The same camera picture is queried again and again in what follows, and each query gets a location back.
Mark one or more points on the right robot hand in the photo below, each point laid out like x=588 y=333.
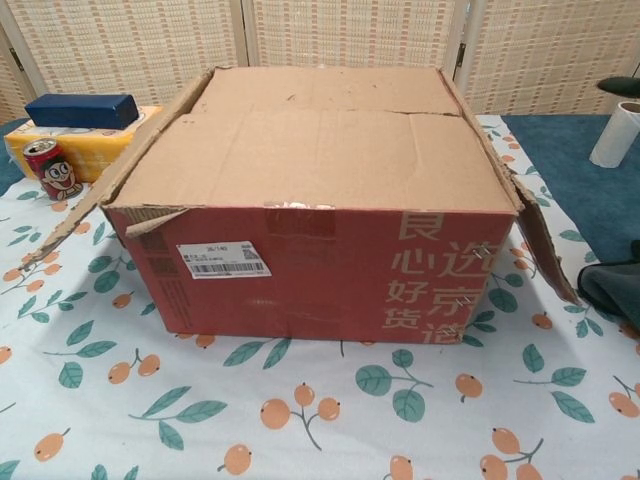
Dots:
x=622 y=85

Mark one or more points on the red cardboard shipping box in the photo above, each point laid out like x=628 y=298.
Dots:
x=310 y=280

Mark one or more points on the dark blue rectangular box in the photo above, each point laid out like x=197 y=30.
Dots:
x=80 y=111

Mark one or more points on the white cardboard tube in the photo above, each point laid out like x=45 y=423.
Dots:
x=612 y=137

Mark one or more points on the grey and yellow cloth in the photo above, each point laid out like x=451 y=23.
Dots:
x=612 y=290

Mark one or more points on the woven bamboo folding screen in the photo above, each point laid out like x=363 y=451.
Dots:
x=150 y=45

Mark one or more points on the yellow tissue pack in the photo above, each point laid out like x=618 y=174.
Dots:
x=100 y=150

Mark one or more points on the red cartoon drink can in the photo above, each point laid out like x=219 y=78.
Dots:
x=52 y=172

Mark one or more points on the floral fruit print tablecloth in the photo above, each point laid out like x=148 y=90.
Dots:
x=150 y=425

